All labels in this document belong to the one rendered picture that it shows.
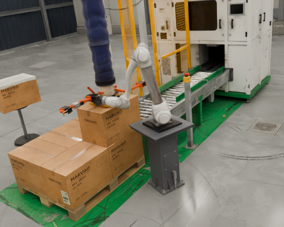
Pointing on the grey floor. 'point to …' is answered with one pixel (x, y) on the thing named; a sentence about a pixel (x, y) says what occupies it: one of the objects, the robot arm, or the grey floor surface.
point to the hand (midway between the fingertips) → (90, 97)
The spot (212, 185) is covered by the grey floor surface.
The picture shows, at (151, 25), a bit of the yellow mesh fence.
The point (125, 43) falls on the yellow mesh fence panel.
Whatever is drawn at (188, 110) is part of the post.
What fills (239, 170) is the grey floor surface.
